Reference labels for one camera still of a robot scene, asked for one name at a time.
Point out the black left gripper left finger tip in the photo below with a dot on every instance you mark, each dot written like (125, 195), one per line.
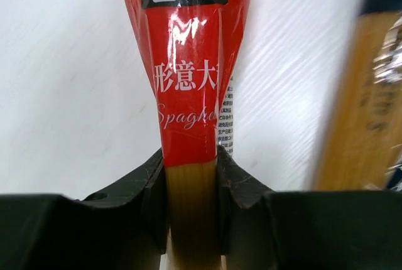
(122, 226)

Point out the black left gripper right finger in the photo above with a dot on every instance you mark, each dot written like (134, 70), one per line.
(263, 229)

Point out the navy label spaghetti bag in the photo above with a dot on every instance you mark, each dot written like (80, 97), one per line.
(362, 143)

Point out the red spaghetti bag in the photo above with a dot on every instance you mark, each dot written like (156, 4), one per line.
(189, 49)

